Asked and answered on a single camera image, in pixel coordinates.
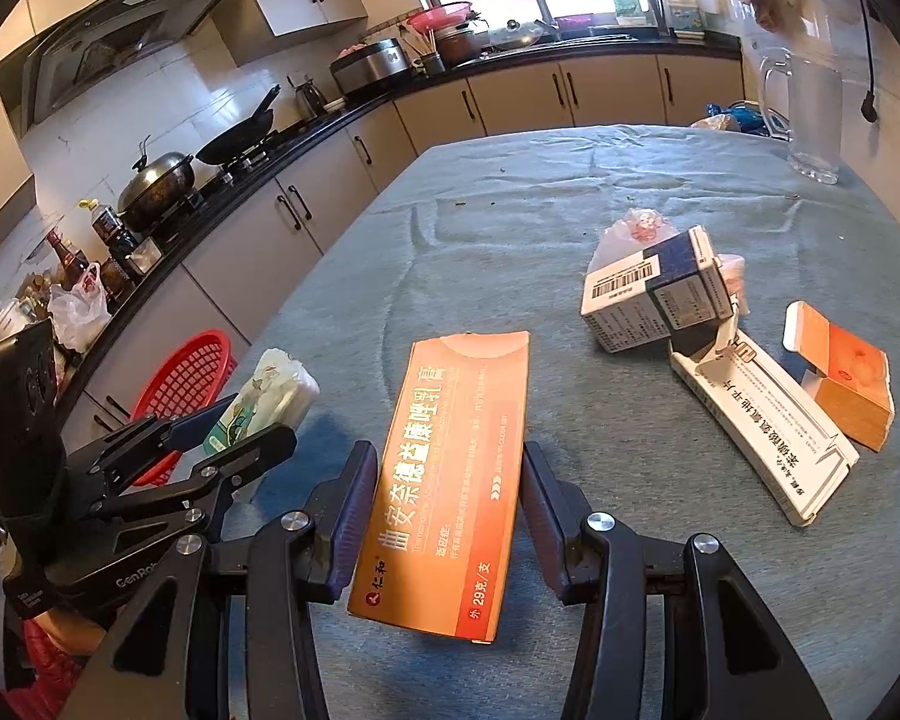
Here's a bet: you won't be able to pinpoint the green tissue packet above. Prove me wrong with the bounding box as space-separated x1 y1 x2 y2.
203 348 320 457

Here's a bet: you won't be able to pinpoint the long orange medicine box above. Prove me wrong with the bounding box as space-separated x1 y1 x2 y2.
347 330 530 644

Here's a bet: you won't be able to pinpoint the long white medicine box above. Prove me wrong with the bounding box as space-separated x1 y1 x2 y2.
670 319 859 528

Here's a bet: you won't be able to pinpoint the torn orange carton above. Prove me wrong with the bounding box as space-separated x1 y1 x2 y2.
782 301 896 452

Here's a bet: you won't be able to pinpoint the blue white medicine box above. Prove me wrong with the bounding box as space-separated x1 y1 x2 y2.
580 224 733 353

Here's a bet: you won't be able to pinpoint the knotted clear plastic bag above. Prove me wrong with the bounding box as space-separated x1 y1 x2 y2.
587 208 749 316

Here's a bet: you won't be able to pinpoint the lower kitchen cabinets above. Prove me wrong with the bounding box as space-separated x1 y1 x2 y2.
55 34 745 445

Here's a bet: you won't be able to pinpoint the person's left hand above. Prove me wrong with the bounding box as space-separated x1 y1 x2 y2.
34 608 107 656

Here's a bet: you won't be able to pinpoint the red plastic mesh basket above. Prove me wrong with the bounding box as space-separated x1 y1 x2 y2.
128 328 241 490

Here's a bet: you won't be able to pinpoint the white plastic bag on counter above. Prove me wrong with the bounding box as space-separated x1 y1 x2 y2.
48 263 112 353

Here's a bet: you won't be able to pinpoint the brown sauce bottle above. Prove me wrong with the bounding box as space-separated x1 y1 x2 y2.
45 227 89 289

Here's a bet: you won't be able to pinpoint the dark soy sauce bottle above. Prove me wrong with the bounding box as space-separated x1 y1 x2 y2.
77 199 139 271

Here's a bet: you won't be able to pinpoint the steel pot with lid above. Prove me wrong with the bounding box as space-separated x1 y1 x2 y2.
118 137 194 232

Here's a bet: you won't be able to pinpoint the grey-green table cloth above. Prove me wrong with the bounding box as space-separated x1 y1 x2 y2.
224 127 900 718

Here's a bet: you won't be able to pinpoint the black wok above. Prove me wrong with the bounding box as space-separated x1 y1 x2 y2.
194 85 281 166

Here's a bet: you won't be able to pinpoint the range hood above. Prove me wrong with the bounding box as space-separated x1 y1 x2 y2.
20 0 221 128

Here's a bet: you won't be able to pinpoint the silver rice cooker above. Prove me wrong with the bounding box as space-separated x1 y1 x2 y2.
329 37 413 96

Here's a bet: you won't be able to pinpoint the blue bag behind table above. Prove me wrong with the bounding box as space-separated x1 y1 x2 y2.
701 101 769 137

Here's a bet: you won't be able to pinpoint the pink colander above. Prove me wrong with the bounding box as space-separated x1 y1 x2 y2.
406 2 473 34

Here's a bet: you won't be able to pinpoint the clear glass pitcher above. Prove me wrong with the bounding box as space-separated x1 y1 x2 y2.
758 50 842 185

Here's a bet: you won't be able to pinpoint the black hanging power cable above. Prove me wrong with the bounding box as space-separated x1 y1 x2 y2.
853 0 881 125

